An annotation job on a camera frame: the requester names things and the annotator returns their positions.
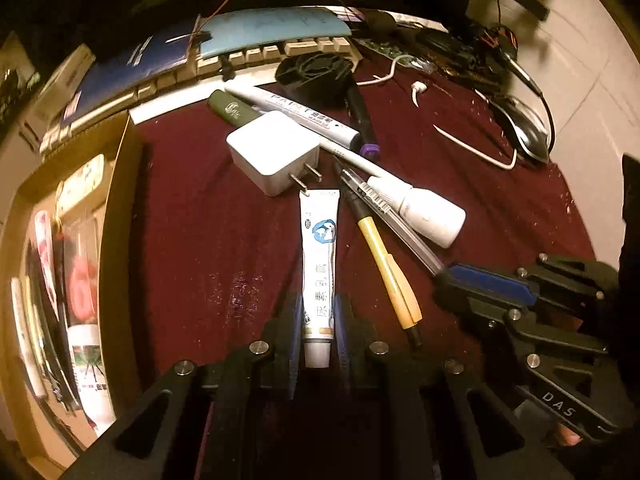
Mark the white paint marker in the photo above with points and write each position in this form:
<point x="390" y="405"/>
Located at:
<point x="312" y="119"/>

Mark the light blue folder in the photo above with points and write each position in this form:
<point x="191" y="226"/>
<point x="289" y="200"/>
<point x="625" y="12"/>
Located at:
<point x="251" y="28"/>

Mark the black computer mouse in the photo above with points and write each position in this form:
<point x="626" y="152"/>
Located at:
<point x="524" y="128"/>

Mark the cream cartoon keychain case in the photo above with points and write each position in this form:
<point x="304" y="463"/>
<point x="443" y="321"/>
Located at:
<point x="84" y="190"/>

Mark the white green box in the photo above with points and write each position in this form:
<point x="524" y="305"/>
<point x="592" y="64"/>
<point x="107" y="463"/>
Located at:
<point x="59" y="89"/>

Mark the yellow black pen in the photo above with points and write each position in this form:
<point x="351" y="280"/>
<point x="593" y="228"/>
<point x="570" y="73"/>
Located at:
<point x="398" y="289"/>

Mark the red toy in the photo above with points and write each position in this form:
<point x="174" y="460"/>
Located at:
<point x="82" y="263"/>

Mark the thick black marker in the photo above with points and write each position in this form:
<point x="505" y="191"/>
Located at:
<point x="58" y="260"/>

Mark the white slim pen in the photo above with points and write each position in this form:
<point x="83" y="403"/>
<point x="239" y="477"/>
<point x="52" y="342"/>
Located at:
<point x="27" y="355"/>

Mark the clear ballpoint pen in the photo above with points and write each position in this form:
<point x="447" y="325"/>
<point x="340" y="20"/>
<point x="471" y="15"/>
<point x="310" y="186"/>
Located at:
<point x="395" y="229"/>

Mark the black small fan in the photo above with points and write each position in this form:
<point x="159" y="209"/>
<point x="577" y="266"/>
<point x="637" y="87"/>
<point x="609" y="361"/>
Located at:
<point x="316" y="79"/>

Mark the small white dropper bottle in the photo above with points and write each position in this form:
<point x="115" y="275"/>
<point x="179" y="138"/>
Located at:
<point x="426" y="212"/>

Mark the white toothpaste tube blue logo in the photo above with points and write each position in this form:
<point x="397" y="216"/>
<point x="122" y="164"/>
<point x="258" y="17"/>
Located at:
<point x="318" y="226"/>

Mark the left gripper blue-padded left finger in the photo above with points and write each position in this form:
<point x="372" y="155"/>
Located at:
<point x="194" y="422"/>

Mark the beige keyboard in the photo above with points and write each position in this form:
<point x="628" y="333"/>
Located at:
<point x="198" y="70"/>

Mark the white strawberry print tube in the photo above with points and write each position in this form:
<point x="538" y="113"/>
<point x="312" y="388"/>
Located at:
<point x="44" y="243"/>

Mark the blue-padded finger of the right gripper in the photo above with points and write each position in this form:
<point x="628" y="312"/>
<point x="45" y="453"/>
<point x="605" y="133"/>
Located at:
<point x="498" y="284"/>

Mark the dark blue book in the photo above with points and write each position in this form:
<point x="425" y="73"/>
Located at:
<point x="154" y="55"/>

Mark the white plastic bottle green label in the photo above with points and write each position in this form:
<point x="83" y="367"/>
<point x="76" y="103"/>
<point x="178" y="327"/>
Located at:
<point x="89" y="374"/>

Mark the dark green pen case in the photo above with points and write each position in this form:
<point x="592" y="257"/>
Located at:
<point x="231" y="109"/>

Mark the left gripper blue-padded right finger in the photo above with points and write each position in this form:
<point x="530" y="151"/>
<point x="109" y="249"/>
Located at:
<point x="431" y="419"/>

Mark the brown cardboard tray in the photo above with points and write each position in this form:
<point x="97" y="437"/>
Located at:
<point x="49" y="437"/>

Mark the white power adapter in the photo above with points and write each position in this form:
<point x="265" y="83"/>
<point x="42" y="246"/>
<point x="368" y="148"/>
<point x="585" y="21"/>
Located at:
<point x="275" y="152"/>

